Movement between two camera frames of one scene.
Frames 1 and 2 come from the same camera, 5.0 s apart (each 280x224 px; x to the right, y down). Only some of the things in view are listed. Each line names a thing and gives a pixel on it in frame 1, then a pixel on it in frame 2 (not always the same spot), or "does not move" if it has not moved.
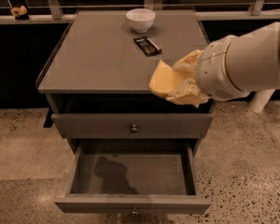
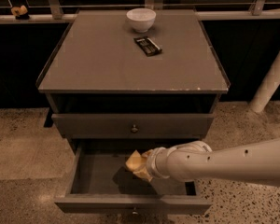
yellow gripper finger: (189, 63) → (147, 153)
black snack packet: (147, 47) does not move
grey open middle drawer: (134, 176) does not move
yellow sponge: (163, 79) → (135, 161)
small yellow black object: (20, 13) does not move
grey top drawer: (131, 126) does not move
